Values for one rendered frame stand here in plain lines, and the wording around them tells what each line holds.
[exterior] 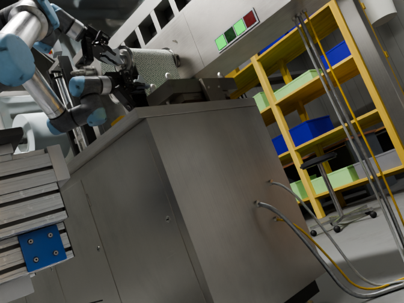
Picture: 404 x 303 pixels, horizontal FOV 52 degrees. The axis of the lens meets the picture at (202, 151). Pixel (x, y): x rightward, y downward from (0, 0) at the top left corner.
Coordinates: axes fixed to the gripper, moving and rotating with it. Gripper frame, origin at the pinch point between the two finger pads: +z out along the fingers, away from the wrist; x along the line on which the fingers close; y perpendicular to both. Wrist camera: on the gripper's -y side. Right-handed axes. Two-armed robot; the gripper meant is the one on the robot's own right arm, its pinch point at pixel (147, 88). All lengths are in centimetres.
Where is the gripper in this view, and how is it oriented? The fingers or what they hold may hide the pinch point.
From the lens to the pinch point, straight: 184.9
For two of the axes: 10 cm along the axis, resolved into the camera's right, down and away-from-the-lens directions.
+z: 6.8, -1.5, 7.2
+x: -6.4, 3.6, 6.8
